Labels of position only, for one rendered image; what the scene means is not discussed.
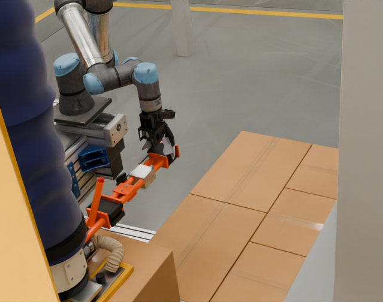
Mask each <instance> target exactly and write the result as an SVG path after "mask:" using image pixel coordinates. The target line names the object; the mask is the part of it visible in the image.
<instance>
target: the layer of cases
mask: <svg viewBox="0 0 383 302"><path fill-rule="evenodd" d="M338 155H339V149H336V148H332V147H326V146H320V145H316V144H313V145H312V144H310V143H304V142H301V141H294V140H288V139H284V138H278V137H272V136H268V135H262V134H256V133H253V132H246V131H241V133H240V134H239V135H238V136H237V137H236V138H235V140H234V141H233V142H232V143H231V144H230V145H229V146H228V148H227V149H226V150H225V152H224V153H223V154H222V155H221V156H220V157H219V159H218V160H217V161H216V162H215V163H214V164H213V165H212V167H211V168H210V169H209V171H208V172H207V173H206V174H205V175H204V176H203V178H202V179H201V180H200V181H199V182H198V183H197V185H196V186H195V187H194V188H193V190H192V191H191V192H190V193H189V194H188V195H187V197H186V198H185V199H184V200H183V201H182V202H181V203H180V205H179V206H178V207H177V209H175V211H174V212H173V213H172V214H171V216H170V217H169V218H168V219H167V220H166V221H165V222H164V224H163V225H162V226H161V227H160V229H159V230H158V231H157V232H156V233H155V235H154V236H153V237H152V238H151V239H150V240H149V241H148V243H150V244H154V245H157V246H160V247H164V248H166V249H170V250H172V251H173V256H174V264H175V268H176V276H177V282H178V287H179V294H180V300H182V301H185V302H283V300H284V298H285V296H286V294H287V292H288V291H289V289H290V287H291V285H292V283H293V281H294V279H295V277H296V275H297V273H298V272H299V270H300V268H301V266H302V264H303V263H304V261H305V259H306V257H307V255H308V253H309V251H310V249H311V247H312V245H313V244H314V242H315V240H316V238H317V236H318V234H319V232H320V230H321V228H322V227H323V225H324V223H325V221H326V219H327V218H328V216H329V214H330V212H331V210H332V208H333V206H334V204H335V202H336V201H337V173H338Z"/></svg>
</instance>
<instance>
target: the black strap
mask: <svg viewBox="0 0 383 302"><path fill-rule="evenodd" d="M81 214H82V221H81V222H80V225H79V226H78V227H77V229H76V230H75V231H74V232H73V233H72V234H71V235H70V236H69V237H67V238H66V239H65V240H63V241H62V242H60V243H59V244H57V245H54V246H52V247H50V248H48V249H45V250H44V251H45V254H46V257H47V260H48V262H52V261H56V260H58V259H60V258H63V257H64V256H66V255H68V254H69V253H71V252H72V251H74V250H75V249H76V248H77V247H78V246H79V245H80V244H81V243H82V241H83V240H84V238H85V235H86V231H87V228H86V222H85V217H84V215H83V213H82V211H81Z"/></svg>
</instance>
